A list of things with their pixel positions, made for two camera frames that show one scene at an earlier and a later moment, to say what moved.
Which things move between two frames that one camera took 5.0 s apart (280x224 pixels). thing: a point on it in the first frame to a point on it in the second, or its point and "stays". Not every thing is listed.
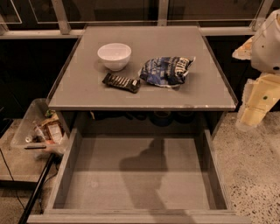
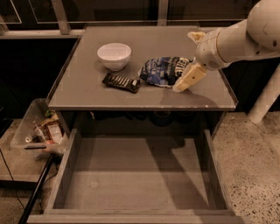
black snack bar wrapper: [122, 82] stays
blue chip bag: [165, 71] stays
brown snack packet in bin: [51, 129] stays
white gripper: [267, 48] to [207, 50]
